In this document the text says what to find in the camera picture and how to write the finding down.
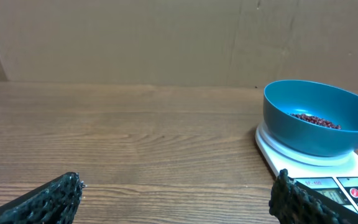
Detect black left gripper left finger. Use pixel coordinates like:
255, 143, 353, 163
0, 172, 86, 224

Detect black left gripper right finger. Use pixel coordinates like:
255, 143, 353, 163
268, 169, 358, 224

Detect white digital kitchen scale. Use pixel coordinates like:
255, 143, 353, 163
255, 122, 358, 215

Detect blue round bowl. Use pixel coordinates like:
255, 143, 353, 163
263, 80, 358, 157

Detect red beans in bowl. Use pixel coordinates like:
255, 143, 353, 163
290, 113, 342, 129

